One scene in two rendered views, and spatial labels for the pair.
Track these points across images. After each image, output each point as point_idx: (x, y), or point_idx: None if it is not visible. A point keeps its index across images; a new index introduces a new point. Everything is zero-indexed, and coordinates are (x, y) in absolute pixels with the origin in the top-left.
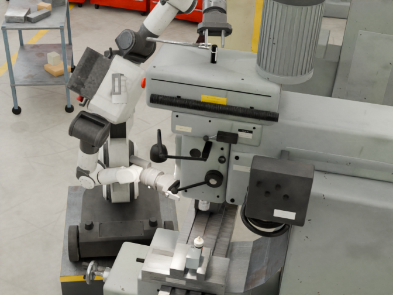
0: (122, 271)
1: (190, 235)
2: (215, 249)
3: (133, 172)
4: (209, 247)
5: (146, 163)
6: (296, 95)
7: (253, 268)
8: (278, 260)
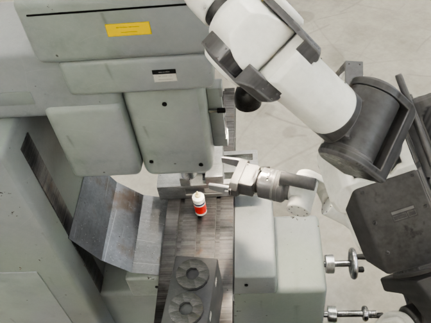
0: (304, 238)
1: (219, 244)
2: (180, 229)
3: (302, 169)
4: (188, 224)
5: (284, 172)
6: (11, 42)
7: (130, 218)
8: (95, 181)
